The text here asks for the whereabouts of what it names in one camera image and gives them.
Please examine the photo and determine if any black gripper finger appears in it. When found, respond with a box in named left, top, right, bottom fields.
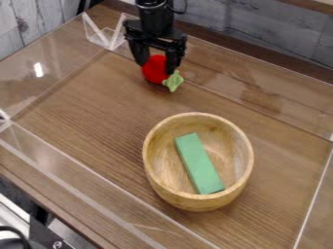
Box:
left=128, top=40, right=150, bottom=66
left=166, top=48, right=185, bottom=75

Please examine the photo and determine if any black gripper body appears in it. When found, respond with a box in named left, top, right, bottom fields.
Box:
left=124, top=20, right=188, bottom=53

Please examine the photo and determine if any green rectangular block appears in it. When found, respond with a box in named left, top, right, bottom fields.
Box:
left=174, top=133, right=225, bottom=195

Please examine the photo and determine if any black cable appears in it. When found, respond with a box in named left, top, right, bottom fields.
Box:
left=0, top=225, right=34, bottom=249

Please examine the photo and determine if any black metal bracket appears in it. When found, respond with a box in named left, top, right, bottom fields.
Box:
left=29, top=218, right=67, bottom=249

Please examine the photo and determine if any clear acrylic enclosure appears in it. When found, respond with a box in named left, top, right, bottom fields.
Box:
left=0, top=16, right=333, bottom=249

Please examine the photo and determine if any wooden bowl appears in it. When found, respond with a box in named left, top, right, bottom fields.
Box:
left=142, top=112, right=255, bottom=212

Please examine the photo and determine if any red plush strawberry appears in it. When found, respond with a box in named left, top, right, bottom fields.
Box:
left=142, top=54, right=185, bottom=92

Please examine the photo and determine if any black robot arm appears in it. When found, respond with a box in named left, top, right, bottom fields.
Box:
left=122, top=0, right=188, bottom=75

